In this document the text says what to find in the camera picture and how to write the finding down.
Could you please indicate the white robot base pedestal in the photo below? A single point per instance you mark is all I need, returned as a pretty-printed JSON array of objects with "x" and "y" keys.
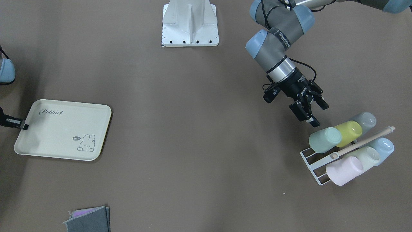
[{"x": 189, "y": 23}]

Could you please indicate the green cup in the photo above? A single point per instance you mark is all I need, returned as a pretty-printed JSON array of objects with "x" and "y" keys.
[{"x": 325, "y": 139}]

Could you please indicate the cream rabbit tray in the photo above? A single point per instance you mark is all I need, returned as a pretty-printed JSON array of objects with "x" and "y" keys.
[{"x": 63, "y": 129}]

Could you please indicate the white cup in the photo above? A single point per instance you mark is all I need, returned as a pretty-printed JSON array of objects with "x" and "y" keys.
[{"x": 368, "y": 156}]

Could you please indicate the white wire cup rack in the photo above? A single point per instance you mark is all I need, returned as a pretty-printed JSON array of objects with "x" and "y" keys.
[{"x": 317, "y": 162}]

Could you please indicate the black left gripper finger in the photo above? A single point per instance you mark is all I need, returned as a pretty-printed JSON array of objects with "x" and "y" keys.
[
  {"x": 304, "y": 113},
  {"x": 320, "y": 101}
]

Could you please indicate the pink cup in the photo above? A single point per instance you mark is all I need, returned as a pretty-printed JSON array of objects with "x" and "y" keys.
[{"x": 344, "y": 170}]

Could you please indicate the folded grey cloth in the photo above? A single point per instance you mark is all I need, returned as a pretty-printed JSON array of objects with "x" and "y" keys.
[{"x": 95, "y": 219}]

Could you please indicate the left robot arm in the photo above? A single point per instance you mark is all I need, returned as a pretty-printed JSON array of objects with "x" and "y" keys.
[{"x": 315, "y": 58}]

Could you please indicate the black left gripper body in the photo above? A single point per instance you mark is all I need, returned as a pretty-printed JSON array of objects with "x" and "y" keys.
[{"x": 293, "y": 84}]

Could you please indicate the yellow cup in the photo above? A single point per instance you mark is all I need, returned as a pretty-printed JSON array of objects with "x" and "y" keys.
[{"x": 349, "y": 130}]

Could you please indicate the grey cup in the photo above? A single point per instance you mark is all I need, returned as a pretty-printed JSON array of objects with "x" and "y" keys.
[{"x": 366, "y": 120}]

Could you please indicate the light blue cup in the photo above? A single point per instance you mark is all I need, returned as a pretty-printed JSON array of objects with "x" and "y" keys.
[{"x": 384, "y": 147}]

